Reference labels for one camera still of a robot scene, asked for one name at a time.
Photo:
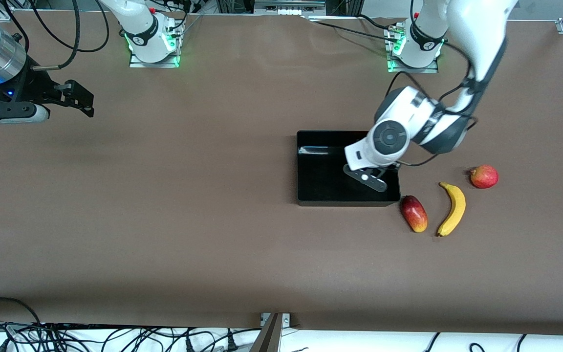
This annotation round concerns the grey diagonal beam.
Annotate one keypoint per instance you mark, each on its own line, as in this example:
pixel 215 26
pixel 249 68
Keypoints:
pixel 268 337

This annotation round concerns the red apple far right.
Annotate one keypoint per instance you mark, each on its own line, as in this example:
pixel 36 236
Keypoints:
pixel 484 177

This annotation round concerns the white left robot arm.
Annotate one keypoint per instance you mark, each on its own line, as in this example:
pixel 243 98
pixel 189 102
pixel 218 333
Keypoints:
pixel 477 29

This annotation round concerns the yellow banana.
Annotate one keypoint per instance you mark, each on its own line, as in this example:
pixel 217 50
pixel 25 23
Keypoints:
pixel 456 208

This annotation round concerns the brown table cover sheet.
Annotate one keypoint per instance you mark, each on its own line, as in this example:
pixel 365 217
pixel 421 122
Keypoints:
pixel 281 264

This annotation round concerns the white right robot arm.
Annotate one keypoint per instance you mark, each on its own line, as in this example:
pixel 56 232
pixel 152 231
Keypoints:
pixel 140 24

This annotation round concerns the red yellow mango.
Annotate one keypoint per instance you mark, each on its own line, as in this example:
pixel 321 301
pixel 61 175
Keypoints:
pixel 414 213

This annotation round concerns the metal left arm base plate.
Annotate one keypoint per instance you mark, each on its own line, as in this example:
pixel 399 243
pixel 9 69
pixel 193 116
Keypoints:
pixel 413 69

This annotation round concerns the silver metal bracket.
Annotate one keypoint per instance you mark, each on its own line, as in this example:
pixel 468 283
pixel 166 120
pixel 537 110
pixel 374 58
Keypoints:
pixel 285 320

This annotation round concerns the grey connector panel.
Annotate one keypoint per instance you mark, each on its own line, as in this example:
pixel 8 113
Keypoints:
pixel 289 6

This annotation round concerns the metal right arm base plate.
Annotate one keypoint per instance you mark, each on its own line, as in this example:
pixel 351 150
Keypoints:
pixel 154 63

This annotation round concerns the black plastic box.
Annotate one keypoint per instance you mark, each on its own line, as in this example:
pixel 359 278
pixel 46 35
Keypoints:
pixel 320 181

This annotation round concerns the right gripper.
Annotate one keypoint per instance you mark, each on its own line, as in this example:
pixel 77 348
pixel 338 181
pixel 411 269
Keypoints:
pixel 36 87

